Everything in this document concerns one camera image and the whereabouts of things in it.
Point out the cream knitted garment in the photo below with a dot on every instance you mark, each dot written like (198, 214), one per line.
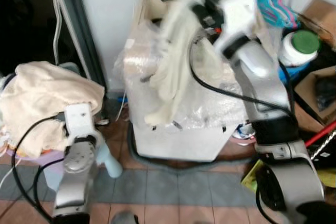
(176, 61)

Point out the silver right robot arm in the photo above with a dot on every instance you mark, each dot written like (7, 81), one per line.
(262, 77)

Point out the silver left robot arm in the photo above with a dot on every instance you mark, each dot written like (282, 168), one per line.
(73, 177)

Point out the pink and teal clothes hangers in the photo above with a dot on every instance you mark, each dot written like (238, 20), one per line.
(275, 6)

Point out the white plastic-wrapped washing machine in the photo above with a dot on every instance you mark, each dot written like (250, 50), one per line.
(178, 135)

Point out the white jar with green lid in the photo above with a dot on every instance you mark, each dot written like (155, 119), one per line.
(300, 46)

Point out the plain brown cardboard box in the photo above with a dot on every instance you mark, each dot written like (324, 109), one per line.
(323, 17)

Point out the open cardboard box, dark contents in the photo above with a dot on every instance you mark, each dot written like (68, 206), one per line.
(317, 95)

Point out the yellow plastic item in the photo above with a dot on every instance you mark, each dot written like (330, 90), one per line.
(252, 178)

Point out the light blue plastic stool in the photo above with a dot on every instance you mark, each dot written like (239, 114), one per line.
(107, 161)

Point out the cream cloth pile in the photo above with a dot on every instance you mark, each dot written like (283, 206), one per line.
(42, 93)

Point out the grey robot foot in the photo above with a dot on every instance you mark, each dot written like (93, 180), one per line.
(125, 217)

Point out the purple plastic basin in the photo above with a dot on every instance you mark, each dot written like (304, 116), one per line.
(31, 158)

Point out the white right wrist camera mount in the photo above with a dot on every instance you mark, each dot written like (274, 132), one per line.
(239, 14)

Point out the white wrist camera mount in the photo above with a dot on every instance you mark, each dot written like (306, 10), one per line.
(239, 14)
(79, 119)

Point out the grey door frame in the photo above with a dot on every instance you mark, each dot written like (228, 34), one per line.
(81, 30)

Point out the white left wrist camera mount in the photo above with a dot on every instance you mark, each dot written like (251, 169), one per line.
(79, 119)

